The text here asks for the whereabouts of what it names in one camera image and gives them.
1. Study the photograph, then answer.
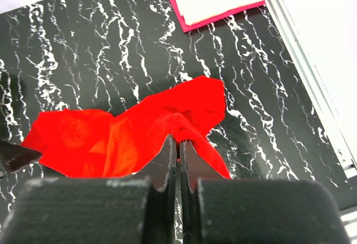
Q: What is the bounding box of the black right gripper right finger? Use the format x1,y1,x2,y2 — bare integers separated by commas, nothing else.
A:
180,140,229,243

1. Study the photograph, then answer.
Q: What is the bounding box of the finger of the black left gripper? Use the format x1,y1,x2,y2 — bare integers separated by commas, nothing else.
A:
0,141,41,177

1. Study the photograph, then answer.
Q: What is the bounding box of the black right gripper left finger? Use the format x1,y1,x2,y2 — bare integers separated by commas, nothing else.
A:
132,135,177,243

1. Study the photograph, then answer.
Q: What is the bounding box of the red t shirt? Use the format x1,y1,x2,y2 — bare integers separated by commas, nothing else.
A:
22,76,230,178

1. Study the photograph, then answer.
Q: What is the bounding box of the folded magenta t shirt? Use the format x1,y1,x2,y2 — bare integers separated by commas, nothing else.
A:
157,0,266,33

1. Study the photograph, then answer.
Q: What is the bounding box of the right aluminium frame post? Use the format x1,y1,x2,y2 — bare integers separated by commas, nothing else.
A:
266,0,356,179

